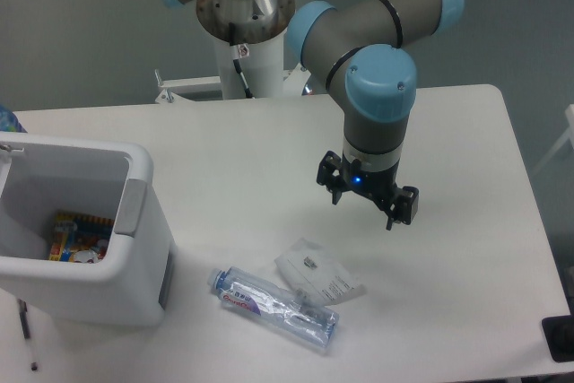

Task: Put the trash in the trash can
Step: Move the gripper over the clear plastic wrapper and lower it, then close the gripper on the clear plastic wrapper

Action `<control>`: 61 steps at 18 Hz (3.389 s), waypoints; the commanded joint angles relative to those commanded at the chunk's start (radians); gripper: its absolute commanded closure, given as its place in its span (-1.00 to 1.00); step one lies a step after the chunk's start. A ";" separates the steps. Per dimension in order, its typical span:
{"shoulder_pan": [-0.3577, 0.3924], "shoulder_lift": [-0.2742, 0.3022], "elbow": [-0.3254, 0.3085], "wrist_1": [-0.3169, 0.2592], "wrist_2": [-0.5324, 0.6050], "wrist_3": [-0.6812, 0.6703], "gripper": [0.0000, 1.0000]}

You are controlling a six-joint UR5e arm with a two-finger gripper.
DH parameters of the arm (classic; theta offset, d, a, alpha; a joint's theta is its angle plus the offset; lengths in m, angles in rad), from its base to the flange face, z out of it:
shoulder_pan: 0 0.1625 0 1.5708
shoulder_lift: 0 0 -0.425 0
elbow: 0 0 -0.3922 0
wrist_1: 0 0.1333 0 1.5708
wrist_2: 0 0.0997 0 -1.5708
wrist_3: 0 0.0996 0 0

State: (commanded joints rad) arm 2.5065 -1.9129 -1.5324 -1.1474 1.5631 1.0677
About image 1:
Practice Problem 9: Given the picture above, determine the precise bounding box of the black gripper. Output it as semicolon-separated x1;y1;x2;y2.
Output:
317;151;420;231

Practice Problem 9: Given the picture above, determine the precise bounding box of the clear plastic bag with label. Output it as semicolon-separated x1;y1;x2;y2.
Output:
274;238;366;306

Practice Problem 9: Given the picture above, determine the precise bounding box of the clear crushed plastic water bottle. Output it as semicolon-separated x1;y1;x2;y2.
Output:
207;266;339;348

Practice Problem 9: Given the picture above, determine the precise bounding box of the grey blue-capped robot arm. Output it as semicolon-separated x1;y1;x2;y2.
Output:
162;0;465;225

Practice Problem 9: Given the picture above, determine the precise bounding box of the white plastic trash can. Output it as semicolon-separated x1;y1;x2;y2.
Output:
1;132;175;326

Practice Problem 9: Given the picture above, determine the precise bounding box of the white chair leg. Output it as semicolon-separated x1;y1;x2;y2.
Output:
532;104;573;176

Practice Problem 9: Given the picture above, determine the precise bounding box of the black clamp at table edge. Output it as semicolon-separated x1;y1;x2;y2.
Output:
542;315;573;363

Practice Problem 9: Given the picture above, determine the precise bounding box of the colourful snack wrapper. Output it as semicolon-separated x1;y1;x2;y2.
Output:
48;211;115;264

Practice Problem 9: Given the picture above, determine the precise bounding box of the black pen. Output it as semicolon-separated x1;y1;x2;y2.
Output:
16;298;39;372

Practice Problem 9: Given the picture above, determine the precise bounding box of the blue patterned object at edge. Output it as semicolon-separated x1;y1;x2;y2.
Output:
0;105;27;133

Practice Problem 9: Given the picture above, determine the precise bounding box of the white pedestal base frame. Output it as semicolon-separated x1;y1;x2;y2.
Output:
154;65;316;104

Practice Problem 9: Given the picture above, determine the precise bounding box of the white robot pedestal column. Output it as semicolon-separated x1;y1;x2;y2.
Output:
213;30;286;100

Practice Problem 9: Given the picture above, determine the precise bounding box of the black cable on pedestal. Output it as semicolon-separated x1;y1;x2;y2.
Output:
227;21;256;100

